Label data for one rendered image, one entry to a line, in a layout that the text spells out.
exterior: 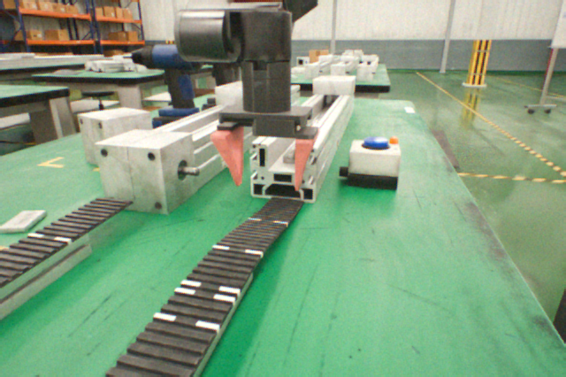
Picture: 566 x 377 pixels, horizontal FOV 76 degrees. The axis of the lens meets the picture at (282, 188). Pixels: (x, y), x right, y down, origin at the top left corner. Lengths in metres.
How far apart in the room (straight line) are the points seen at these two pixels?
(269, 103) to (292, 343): 0.25
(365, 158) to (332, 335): 0.34
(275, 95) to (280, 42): 0.05
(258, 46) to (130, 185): 0.26
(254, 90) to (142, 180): 0.21
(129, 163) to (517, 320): 0.47
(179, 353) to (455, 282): 0.27
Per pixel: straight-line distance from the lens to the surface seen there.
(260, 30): 0.41
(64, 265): 0.44
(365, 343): 0.32
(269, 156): 0.54
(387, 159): 0.59
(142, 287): 0.39
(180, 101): 0.97
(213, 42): 0.43
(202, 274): 0.33
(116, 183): 0.55
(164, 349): 0.27
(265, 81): 0.41
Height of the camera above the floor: 1.00
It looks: 22 degrees down
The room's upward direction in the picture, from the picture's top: straight up
